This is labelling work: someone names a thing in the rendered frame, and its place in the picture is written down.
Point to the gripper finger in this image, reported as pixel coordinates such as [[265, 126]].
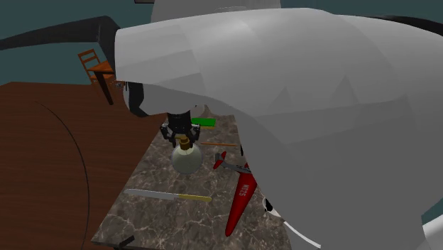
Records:
[[195, 133], [166, 134]]

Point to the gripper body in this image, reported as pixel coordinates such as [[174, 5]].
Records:
[[179, 122]]

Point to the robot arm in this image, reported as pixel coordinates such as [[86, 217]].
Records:
[[283, 90]]

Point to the green flat block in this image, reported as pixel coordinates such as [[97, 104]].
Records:
[[204, 122]]

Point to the orange pencil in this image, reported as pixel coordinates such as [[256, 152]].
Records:
[[218, 144]]

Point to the round glass bottle gold cap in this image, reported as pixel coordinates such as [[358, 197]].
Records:
[[187, 160]]

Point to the red toy airplane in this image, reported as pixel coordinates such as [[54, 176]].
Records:
[[242, 195]]

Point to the black and white round object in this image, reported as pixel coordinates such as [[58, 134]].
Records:
[[268, 206]]

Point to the wooden chair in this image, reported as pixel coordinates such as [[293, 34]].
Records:
[[90, 59]]

